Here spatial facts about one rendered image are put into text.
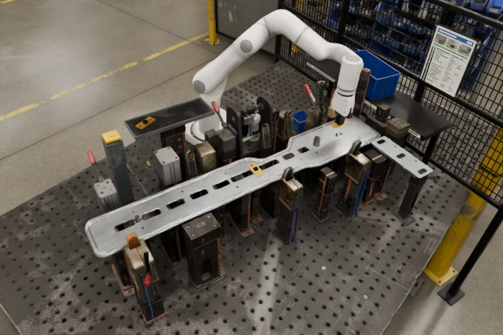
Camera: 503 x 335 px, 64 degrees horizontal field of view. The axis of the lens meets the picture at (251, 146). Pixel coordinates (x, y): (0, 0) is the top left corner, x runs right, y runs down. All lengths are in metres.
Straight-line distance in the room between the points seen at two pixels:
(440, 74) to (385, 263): 0.95
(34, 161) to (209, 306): 2.32
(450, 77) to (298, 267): 1.15
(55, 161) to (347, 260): 2.49
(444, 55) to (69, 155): 2.80
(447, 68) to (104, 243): 1.70
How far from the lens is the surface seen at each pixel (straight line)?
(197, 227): 1.50
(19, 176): 3.56
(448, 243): 2.66
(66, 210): 2.15
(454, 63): 2.16
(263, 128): 1.84
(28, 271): 1.98
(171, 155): 1.67
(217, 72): 2.04
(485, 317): 2.85
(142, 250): 1.44
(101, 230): 1.60
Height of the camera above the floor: 2.19
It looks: 40 degrees down
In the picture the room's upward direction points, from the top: 2 degrees clockwise
